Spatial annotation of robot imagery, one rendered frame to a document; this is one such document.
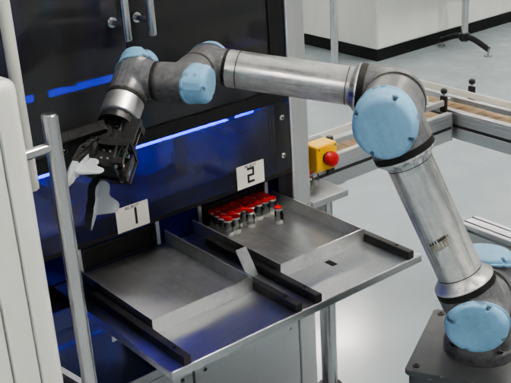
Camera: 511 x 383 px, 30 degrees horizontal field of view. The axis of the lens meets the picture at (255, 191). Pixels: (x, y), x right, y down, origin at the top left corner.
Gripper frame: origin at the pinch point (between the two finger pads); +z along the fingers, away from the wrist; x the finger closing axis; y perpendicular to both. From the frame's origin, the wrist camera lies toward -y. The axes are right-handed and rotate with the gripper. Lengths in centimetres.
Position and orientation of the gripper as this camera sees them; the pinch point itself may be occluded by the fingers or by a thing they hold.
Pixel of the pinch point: (74, 210)
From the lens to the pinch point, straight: 170.7
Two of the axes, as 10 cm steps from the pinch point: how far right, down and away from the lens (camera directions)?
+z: -2.2, 8.4, -5.0
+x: 1.1, 5.3, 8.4
